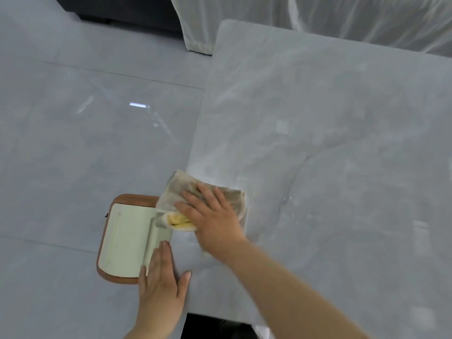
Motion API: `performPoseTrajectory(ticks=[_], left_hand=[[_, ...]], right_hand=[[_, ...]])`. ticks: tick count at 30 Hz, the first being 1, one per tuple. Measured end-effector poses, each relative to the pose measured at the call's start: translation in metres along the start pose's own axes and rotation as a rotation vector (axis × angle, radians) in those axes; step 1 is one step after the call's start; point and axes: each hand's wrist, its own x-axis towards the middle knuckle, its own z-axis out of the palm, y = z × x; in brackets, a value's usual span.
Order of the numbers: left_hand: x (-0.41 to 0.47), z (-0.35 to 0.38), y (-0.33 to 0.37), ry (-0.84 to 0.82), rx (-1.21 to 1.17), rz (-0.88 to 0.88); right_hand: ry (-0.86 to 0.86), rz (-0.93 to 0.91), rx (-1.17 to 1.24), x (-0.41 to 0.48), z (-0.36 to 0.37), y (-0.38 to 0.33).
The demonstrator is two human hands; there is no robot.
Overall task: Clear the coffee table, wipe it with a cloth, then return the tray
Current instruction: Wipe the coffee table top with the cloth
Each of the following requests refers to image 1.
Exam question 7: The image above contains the person's left hand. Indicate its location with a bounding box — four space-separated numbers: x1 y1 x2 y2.
138 240 193 334

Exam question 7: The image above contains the person's right hand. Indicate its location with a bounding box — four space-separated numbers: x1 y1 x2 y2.
174 182 249 259

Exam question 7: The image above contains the beige cleaning cloth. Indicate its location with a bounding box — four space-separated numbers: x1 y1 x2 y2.
155 169 247 233

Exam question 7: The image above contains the person's right forearm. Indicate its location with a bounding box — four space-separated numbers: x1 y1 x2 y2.
215 239 370 339

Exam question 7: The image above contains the person's left forearm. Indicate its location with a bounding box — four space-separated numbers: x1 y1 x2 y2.
122 315 181 339

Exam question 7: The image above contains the person's left leg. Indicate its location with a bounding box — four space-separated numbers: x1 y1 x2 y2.
184 313 256 339

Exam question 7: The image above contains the grey marble table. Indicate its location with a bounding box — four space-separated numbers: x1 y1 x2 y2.
169 19 452 339

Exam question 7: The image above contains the sofa with white cover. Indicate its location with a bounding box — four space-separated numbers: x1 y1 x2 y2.
53 0 452 57

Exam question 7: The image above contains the cream stool with brown frame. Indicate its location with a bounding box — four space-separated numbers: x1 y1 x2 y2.
96 194 174 285

